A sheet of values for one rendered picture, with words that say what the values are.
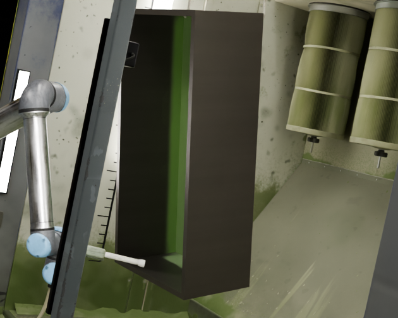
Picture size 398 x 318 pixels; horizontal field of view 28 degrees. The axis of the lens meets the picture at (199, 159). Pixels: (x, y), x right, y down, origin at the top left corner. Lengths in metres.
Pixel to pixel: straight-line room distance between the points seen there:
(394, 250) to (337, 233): 2.67
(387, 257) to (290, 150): 3.26
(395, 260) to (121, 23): 0.97
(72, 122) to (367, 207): 1.63
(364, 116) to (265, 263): 1.06
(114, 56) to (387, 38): 2.14
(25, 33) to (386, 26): 1.78
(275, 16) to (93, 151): 2.76
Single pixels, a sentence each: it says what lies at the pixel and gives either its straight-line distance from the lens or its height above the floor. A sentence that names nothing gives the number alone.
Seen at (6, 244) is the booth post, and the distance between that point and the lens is 4.20.
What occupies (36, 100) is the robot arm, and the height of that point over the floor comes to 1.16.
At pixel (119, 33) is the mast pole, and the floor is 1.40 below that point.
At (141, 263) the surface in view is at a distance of 3.44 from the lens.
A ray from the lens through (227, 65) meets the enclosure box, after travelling 3.27.
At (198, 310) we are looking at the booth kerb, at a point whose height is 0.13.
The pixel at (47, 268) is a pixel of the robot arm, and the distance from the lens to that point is 3.11.
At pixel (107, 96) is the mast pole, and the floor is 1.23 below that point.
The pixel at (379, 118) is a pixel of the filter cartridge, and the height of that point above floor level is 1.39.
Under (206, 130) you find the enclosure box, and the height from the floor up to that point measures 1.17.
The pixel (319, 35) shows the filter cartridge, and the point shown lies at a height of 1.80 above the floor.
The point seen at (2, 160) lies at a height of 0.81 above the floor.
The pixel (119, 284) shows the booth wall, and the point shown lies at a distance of 4.49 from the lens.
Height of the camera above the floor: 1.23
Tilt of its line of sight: 3 degrees down
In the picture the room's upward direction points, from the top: 12 degrees clockwise
